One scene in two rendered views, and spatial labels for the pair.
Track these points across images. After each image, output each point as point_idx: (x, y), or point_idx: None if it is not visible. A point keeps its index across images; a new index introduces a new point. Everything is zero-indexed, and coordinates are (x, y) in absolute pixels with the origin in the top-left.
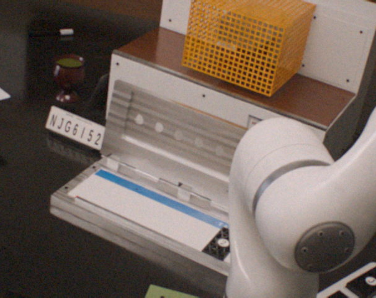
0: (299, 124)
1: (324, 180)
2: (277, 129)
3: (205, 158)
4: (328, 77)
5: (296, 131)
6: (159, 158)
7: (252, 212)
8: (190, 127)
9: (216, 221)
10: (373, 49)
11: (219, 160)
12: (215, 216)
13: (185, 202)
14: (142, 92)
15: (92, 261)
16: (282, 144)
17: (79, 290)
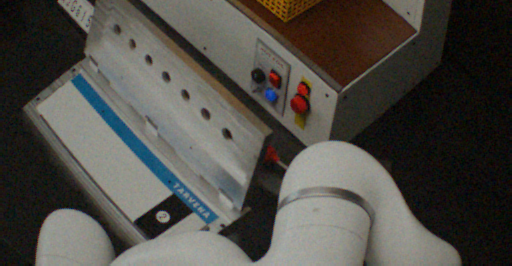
0: (82, 230)
1: None
2: (58, 232)
3: (173, 97)
4: (389, 0)
5: (71, 240)
6: (129, 79)
7: None
8: (160, 56)
9: (174, 180)
10: None
11: (186, 106)
12: (176, 172)
13: (148, 143)
14: (119, 5)
15: (35, 198)
16: (53, 252)
17: (18, 228)
